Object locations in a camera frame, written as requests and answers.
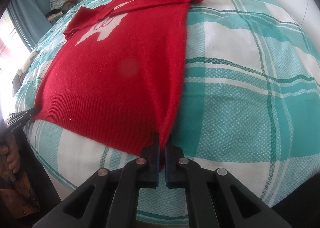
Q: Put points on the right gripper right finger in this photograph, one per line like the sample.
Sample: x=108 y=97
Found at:
x=216 y=198

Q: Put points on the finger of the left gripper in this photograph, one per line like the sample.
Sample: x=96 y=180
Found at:
x=27 y=115

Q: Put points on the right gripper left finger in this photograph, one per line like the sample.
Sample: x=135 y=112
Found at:
x=108 y=198

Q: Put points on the red knit sweater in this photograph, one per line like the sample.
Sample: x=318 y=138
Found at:
x=118 y=78

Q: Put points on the pile of clothes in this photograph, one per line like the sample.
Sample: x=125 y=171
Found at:
x=58 y=8

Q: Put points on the person's left hand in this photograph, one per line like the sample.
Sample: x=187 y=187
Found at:
x=11 y=152

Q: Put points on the small patterned cushion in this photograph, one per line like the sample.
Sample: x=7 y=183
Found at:
x=30 y=60

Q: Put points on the teal white plaid bedspread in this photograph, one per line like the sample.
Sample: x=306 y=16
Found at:
x=250 y=104

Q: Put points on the blue curtain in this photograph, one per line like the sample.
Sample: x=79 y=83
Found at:
x=29 y=20

